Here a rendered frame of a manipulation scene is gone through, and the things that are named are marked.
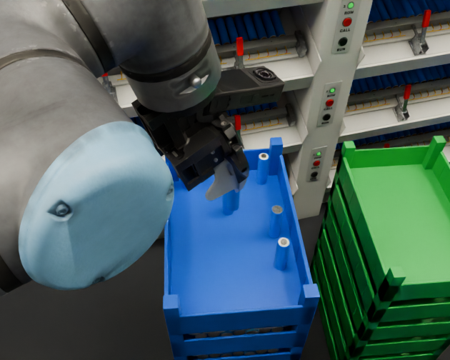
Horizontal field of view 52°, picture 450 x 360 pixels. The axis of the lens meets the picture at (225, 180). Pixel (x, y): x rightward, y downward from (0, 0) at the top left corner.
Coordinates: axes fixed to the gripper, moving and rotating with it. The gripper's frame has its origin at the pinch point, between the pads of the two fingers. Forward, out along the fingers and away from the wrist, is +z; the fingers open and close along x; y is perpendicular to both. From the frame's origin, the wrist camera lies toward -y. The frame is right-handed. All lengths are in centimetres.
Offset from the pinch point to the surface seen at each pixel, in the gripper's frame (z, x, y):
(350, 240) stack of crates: 32.2, 6.5, -15.6
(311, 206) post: 66, -20, -26
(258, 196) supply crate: 16.0, -4.5, -4.5
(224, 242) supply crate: 13.4, 0.1, 5.4
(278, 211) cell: 9.0, 3.8, -3.3
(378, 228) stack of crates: 28.3, 9.3, -19.7
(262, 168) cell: 12.5, -6.2, -7.5
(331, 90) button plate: 25.3, -19.9, -35.4
